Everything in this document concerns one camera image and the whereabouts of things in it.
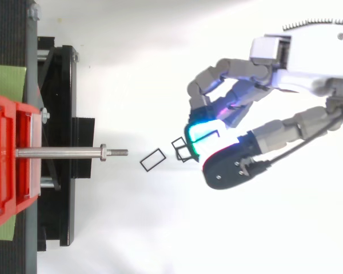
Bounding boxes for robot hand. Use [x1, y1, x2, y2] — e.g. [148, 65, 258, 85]
[184, 17, 343, 191]

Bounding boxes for metal rod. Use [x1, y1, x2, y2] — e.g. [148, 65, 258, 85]
[15, 143, 129, 163]

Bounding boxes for thin dark loop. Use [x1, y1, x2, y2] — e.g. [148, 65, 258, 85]
[176, 146, 200, 164]
[139, 147, 167, 173]
[171, 137, 187, 152]

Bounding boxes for black stand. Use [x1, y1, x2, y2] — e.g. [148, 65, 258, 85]
[0, 0, 96, 274]

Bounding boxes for red bin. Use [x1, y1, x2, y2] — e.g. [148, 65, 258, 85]
[0, 92, 42, 233]

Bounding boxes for thin black cable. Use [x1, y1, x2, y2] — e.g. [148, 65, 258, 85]
[244, 107, 343, 175]

